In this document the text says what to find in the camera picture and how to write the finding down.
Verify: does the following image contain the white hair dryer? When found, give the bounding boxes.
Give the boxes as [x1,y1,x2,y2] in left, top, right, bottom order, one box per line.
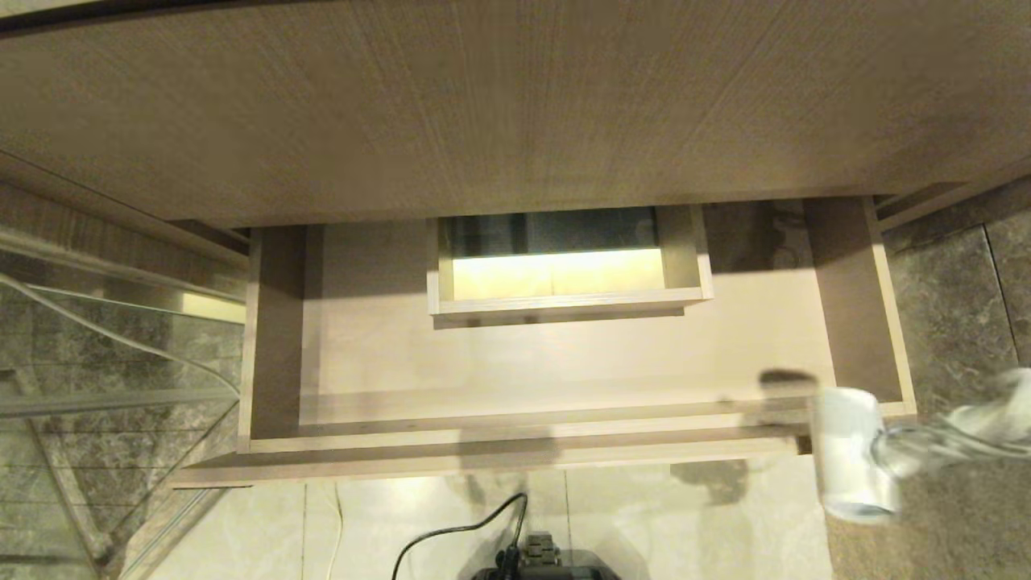
[812,385,1031,524]

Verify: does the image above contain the beige wooden drawer front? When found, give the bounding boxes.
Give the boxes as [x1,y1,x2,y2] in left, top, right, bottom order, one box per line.
[169,197,1000,491]

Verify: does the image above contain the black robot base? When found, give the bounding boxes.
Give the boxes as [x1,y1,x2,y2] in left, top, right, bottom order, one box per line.
[467,532,621,580]

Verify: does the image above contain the beige wooden vanity cabinet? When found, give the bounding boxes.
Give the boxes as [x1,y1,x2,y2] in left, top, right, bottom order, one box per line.
[0,0,1031,271]

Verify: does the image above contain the framed glass shower door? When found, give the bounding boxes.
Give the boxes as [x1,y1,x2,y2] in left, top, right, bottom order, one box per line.
[0,230,246,580]

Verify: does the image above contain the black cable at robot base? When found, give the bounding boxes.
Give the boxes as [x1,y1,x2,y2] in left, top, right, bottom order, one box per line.
[392,493,530,580]

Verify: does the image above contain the thin white cable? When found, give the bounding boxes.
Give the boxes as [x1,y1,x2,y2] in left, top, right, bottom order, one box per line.
[0,274,345,580]

